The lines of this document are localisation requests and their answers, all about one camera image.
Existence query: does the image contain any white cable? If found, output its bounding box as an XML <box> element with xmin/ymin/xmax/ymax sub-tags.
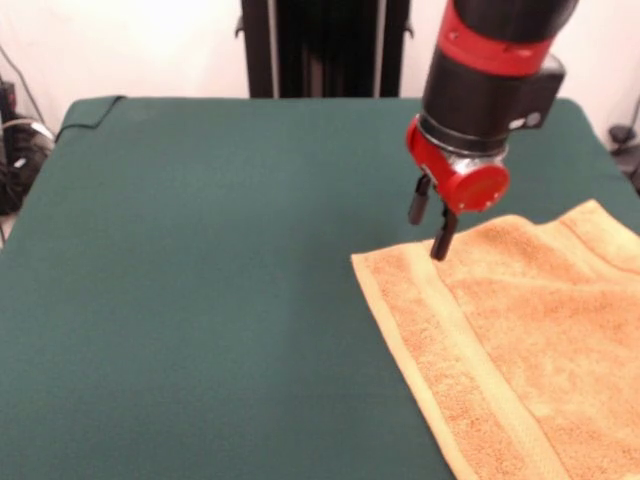
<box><xmin>0</xmin><ymin>117</ymin><xmax>55</xmax><ymax>147</ymax></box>

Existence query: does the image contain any black stand base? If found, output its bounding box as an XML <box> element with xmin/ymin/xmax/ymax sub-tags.
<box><xmin>608</xmin><ymin>125</ymin><xmax>640</xmax><ymax>196</ymax></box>
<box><xmin>0</xmin><ymin>119</ymin><xmax>51</xmax><ymax>216</ymax></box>

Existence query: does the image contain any tan terry towel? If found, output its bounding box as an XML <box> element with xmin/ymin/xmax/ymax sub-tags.
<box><xmin>350</xmin><ymin>198</ymin><xmax>640</xmax><ymax>480</ymax></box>

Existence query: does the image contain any dark green table cloth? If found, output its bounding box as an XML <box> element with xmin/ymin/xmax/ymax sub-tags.
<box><xmin>0</xmin><ymin>95</ymin><xmax>640</xmax><ymax>480</ymax></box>

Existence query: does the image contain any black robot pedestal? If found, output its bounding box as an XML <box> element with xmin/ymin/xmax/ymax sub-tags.
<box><xmin>234</xmin><ymin>0</ymin><xmax>416</xmax><ymax>99</ymax></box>

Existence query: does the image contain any small black box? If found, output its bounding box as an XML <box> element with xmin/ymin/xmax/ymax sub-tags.
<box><xmin>0</xmin><ymin>79</ymin><xmax>19</xmax><ymax>121</ymax></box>

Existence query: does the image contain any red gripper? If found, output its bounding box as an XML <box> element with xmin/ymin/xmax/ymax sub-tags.
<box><xmin>404</xmin><ymin>115</ymin><xmax>511</xmax><ymax>262</ymax></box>

